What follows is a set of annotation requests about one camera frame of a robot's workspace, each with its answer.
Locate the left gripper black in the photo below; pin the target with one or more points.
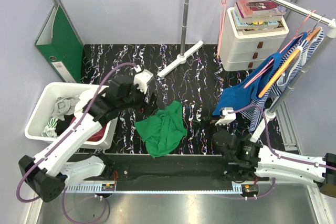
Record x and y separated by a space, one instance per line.
144 106

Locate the green tank top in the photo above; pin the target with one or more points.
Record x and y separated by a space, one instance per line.
163 131

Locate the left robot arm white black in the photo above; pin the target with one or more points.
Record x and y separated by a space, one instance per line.
48 174

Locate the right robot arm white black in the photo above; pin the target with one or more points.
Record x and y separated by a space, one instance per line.
264 161

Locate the blue tank top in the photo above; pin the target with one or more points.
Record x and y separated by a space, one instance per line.
238 96

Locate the orange wooden hanger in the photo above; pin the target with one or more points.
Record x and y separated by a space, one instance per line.
294 55

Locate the blue white striped top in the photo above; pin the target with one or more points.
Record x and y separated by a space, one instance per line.
287 77

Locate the empty pink hanger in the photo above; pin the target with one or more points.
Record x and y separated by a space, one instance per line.
223 8

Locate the white garment in bin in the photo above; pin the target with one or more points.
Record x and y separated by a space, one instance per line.
84 98

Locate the maroon garment in bin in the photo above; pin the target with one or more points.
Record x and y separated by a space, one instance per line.
94 138

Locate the grey garment in bin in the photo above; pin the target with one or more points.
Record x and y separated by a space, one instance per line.
63 107

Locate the metal clothes rack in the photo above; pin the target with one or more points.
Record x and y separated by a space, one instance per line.
270 113

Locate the green white striped garment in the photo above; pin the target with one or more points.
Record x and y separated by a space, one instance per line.
50 128

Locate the white laundry bin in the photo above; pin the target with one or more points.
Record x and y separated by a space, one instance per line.
45 105

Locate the green lever arch binder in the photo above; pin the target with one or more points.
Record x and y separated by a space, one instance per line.
59 45

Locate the white three-drawer unit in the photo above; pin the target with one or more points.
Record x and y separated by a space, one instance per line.
241 51

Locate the middle book teal cover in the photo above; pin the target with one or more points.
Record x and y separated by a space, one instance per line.
240 23

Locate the bottom book yellow black cover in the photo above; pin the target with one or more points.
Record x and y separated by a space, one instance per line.
261 27

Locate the top book pink cover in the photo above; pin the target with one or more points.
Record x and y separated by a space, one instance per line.
259 8

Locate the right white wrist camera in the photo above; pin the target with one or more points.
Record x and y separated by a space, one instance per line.
227 116

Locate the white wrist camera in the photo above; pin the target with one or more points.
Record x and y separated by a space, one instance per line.
142 79
227 116

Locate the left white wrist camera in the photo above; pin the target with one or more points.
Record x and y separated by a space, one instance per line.
142 79

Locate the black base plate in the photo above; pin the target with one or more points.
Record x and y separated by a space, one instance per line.
141 172

